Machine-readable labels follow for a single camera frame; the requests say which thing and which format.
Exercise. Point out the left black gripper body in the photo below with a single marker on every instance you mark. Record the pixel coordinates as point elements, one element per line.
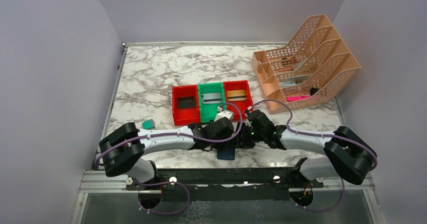
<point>216,145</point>

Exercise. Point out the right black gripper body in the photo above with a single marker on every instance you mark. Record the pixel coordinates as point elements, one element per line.
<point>250,135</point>

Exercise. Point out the navy blue card holder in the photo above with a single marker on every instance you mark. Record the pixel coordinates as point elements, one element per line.
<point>227,154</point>

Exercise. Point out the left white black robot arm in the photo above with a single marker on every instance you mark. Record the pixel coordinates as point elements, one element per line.
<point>122,150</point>

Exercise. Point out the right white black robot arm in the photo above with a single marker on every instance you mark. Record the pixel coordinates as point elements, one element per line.
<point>342,153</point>

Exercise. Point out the silver card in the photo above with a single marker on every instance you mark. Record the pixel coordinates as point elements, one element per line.
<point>211,98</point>

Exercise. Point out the red bin with black card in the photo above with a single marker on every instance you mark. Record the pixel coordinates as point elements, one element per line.
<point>183,117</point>

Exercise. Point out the gold card in bin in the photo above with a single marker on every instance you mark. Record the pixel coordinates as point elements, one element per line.
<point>236,95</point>

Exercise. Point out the black card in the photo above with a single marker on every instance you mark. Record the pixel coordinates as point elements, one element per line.
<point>186,102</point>

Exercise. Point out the red bin with gold card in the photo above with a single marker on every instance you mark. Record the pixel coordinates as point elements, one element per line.
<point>239,85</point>

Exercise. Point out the green plastic bin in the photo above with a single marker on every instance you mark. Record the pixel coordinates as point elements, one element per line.
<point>209,111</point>

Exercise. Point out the silver gray item in organizer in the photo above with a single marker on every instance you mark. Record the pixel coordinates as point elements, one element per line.
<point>293,81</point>

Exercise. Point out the small teal eraser block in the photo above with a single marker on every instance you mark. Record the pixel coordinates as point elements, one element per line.
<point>148,124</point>

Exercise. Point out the black clip in organizer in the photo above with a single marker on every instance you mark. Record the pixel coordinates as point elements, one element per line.
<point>313,91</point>

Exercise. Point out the peach plastic file organizer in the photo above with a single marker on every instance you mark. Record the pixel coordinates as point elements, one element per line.
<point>316,50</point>

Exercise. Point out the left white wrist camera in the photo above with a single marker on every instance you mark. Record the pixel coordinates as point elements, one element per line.
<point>223,113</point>

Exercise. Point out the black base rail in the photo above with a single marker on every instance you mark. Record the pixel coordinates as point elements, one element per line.
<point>225,184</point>

